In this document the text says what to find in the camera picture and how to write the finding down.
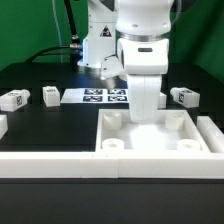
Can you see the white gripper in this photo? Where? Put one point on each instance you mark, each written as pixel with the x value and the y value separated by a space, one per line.
pixel 144 63

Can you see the white square table top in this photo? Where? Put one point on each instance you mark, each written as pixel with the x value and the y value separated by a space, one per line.
pixel 170 130

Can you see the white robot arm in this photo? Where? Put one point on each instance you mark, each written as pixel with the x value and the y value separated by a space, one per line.
pixel 127 38

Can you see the white marker sheet with tags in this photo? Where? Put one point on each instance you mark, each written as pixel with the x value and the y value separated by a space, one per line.
pixel 94 95

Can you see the white fence obstacle frame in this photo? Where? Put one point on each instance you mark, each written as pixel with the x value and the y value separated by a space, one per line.
pixel 122 163

